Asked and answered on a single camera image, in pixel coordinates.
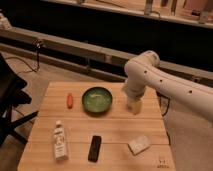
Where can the black remote control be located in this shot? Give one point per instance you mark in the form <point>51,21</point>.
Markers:
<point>94,148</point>

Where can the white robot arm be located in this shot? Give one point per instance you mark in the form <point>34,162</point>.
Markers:
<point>142,71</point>

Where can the translucent plastic cup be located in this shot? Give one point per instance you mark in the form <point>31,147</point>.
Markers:
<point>130,105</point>

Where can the clear bottle with white label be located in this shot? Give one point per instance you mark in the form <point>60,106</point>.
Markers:
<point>60,145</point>

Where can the white rectangular sponge block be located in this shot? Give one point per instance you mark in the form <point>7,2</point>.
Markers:
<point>139,144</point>

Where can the black office chair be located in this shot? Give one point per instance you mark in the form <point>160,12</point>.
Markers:
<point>11,95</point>

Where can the small orange carrot toy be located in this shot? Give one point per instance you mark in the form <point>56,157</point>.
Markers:
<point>69,101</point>

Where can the green ceramic bowl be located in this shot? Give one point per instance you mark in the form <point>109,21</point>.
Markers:
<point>97,100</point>

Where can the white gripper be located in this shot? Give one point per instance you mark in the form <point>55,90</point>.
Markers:
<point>136,110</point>

